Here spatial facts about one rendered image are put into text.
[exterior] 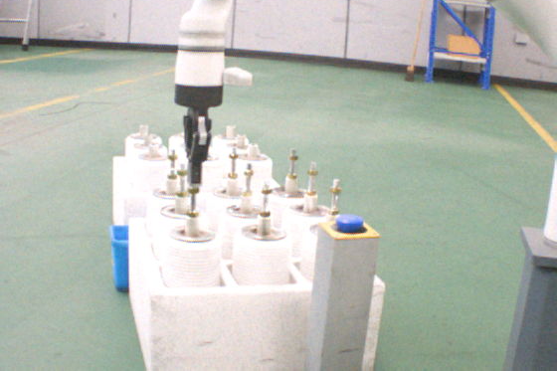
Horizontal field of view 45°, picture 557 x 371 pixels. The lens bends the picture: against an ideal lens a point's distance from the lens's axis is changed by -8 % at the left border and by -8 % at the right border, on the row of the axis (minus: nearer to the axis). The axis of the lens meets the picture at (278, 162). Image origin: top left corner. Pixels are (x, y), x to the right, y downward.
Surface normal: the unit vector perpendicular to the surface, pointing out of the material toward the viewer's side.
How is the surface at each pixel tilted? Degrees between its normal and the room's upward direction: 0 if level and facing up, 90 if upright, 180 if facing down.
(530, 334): 90
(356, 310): 90
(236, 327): 90
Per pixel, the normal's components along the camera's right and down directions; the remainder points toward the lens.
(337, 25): -0.20, 0.21
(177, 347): 0.28, 0.23
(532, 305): -0.84, 0.07
